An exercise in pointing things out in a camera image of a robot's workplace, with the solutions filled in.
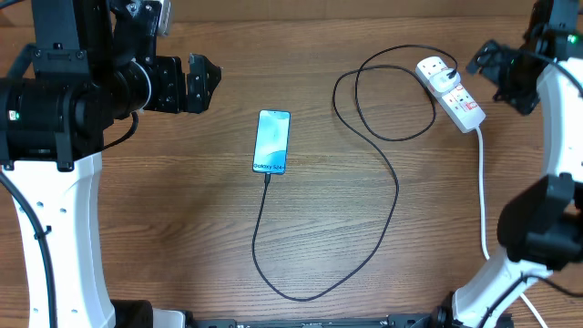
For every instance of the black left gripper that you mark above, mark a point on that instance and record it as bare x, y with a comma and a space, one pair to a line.
175, 98

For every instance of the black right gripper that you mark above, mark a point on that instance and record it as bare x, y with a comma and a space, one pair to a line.
498, 56

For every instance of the smartphone with blue-white screen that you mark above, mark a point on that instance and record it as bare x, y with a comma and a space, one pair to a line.
272, 142

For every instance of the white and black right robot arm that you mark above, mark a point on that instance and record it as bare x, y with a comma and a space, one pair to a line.
539, 231

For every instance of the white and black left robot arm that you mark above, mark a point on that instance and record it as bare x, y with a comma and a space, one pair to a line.
93, 62

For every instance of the white charger adapter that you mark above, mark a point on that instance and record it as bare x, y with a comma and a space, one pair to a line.
445, 80

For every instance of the white power strip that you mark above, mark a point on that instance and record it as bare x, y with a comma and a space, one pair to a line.
457, 103

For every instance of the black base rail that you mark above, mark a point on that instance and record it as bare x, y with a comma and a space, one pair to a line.
319, 322

